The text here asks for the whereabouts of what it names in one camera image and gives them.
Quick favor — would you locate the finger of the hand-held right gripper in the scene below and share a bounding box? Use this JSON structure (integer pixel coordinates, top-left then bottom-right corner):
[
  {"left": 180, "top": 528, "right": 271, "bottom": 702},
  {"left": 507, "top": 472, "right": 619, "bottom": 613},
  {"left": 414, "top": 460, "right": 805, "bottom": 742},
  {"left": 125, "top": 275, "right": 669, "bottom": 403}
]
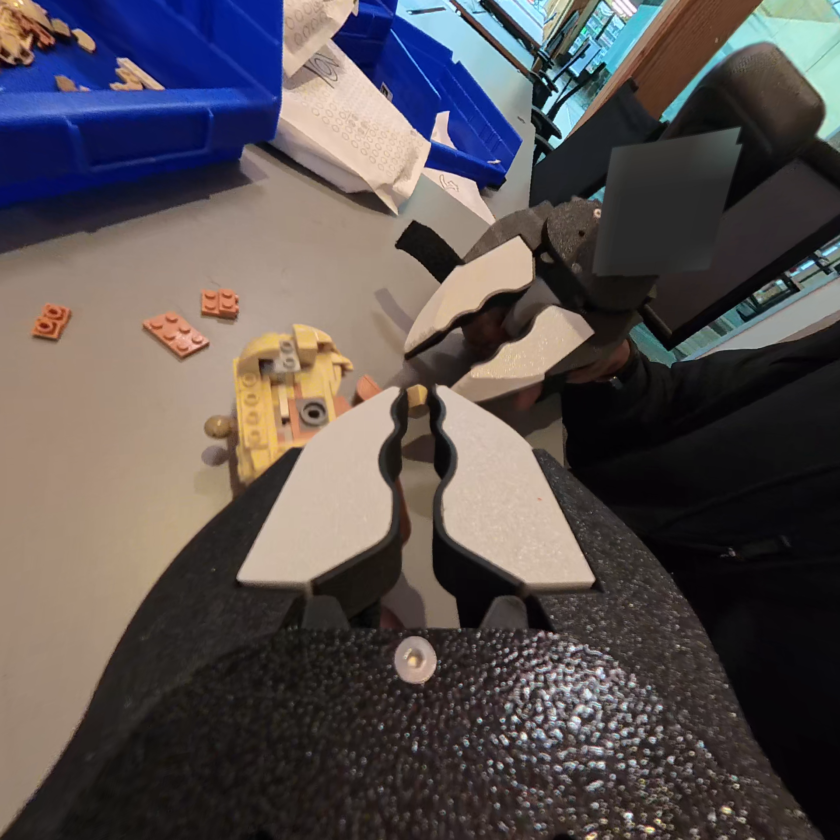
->
[
  {"left": 451, "top": 305, "right": 598, "bottom": 404},
  {"left": 402, "top": 234, "right": 538, "bottom": 360}
]

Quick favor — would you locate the blue plastic bin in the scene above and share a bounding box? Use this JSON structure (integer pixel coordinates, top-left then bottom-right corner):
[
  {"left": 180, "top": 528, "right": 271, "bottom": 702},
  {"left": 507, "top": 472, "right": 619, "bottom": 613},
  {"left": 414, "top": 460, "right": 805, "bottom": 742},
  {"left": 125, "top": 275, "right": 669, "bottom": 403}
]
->
[
  {"left": 333, "top": 0, "right": 524, "bottom": 193},
  {"left": 0, "top": 0, "right": 284, "bottom": 211}
]

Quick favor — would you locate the tan and brown brick model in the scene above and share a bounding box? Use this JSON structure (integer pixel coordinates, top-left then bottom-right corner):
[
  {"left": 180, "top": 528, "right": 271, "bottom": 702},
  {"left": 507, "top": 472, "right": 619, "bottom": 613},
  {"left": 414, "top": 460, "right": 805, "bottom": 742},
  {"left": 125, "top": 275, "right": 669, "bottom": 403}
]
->
[{"left": 205, "top": 323, "right": 383, "bottom": 494}]

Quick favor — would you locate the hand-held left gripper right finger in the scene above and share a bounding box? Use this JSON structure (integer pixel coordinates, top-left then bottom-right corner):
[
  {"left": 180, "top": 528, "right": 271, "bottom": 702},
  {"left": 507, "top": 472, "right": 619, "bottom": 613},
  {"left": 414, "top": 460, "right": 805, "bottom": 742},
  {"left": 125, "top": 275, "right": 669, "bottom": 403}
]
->
[{"left": 430, "top": 385, "right": 598, "bottom": 596}]

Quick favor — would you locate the black office chair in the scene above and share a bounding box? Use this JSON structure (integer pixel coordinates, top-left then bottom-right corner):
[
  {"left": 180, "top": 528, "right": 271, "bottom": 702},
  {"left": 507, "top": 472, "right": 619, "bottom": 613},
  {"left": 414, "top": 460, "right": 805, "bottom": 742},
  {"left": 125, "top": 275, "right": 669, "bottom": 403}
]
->
[{"left": 656, "top": 42, "right": 840, "bottom": 352}]

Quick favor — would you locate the grey desk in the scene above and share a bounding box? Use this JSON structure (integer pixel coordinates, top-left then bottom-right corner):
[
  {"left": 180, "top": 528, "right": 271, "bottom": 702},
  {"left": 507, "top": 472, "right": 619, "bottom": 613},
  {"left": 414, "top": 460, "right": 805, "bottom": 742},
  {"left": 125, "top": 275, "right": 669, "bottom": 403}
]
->
[{"left": 0, "top": 92, "right": 572, "bottom": 821}]

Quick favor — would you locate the wooden pillar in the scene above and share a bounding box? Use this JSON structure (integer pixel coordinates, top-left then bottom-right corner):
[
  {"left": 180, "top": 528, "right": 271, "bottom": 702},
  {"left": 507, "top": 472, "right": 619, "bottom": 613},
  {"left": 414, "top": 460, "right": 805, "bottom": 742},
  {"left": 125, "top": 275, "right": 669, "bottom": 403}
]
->
[{"left": 571, "top": 0, "right": 765, "bottom": 142}]

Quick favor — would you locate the small reddish brown plate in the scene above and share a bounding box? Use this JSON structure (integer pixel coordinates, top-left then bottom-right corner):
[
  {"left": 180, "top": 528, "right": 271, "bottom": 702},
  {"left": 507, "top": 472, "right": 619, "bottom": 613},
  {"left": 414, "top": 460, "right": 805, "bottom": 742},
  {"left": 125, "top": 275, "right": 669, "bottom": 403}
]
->
[{"left": 31, "top": 302, "right": 72, "bottom": 341}]

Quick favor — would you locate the reddish brown flat plate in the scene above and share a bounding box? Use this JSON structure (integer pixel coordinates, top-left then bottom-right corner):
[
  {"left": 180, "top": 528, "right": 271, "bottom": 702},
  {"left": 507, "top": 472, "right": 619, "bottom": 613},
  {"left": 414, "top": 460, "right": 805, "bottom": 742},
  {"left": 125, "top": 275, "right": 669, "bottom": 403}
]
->
[{"left": 143, "top": 311, "right": 211, "bottom": 360}]

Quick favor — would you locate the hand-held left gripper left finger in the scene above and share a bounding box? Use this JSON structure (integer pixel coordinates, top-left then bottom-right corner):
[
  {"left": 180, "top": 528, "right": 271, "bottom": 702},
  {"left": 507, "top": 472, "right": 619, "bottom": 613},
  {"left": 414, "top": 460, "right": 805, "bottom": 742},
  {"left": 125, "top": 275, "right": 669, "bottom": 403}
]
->
[{"left": 236, "top": 386, "right": 409, "bottom": 593}]

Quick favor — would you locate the pile of loose bricks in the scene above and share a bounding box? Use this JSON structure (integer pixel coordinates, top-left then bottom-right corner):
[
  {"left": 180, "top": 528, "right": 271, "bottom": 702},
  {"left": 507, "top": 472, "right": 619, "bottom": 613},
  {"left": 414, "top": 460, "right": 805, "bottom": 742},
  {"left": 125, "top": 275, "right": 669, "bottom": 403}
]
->
[{"left": 0, "top": 0, "right": 166, "bottom": 93}]

